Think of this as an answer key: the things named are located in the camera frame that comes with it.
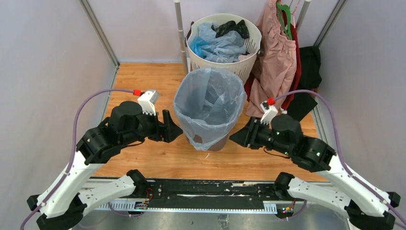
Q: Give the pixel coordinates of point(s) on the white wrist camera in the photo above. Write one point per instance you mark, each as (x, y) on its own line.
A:
(269, 111)
(147, 101)

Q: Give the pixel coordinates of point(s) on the green clothes hanger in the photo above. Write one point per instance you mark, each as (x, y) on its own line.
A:
(284, 14)

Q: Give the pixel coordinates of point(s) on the silver clothes rack pole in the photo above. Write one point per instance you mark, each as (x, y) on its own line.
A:
(181, 36)

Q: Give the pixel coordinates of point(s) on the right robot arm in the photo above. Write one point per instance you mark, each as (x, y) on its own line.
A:
(365, 207)

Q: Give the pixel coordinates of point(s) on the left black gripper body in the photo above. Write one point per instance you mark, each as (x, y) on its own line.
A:
(155, 130)

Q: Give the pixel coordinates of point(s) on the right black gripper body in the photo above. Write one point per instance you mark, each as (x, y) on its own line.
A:
(261, 135)

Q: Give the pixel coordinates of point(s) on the pink plastic bag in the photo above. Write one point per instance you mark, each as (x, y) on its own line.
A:
(244, 57)

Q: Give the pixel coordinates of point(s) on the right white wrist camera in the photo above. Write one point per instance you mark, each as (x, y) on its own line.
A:
(269, 111)

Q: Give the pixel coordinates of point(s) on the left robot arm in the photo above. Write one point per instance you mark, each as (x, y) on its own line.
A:
(63, 206)

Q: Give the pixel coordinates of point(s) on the crumpled pale blue bag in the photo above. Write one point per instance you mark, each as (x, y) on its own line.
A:
(224, 49)

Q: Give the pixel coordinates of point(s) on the white rack base foot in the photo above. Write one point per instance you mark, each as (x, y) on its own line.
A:
(189, 64)

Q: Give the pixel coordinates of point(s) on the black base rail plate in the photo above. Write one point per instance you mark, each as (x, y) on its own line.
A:
(211, 194)

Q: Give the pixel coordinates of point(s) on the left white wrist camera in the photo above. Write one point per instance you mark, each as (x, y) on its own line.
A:
(147, 101)

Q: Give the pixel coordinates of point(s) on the white slotted laundry basket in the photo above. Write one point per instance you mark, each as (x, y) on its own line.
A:
(241, 68)

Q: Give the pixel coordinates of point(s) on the grey mesh trash bin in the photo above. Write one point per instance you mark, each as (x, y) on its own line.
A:
(217, 146)

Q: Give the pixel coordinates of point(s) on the black garment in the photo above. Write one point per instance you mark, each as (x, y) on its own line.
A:
(298, 105)

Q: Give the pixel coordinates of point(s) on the black plastic bag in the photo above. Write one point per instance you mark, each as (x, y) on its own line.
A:
(240, 27)

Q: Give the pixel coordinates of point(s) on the bright blue plastic bag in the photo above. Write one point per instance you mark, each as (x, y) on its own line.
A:
(196, 47)

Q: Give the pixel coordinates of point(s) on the light blue plastic bag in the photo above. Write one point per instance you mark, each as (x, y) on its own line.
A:
(208, 103)

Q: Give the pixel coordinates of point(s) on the pink hanging garment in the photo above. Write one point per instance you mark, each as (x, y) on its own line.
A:
(276, 63)

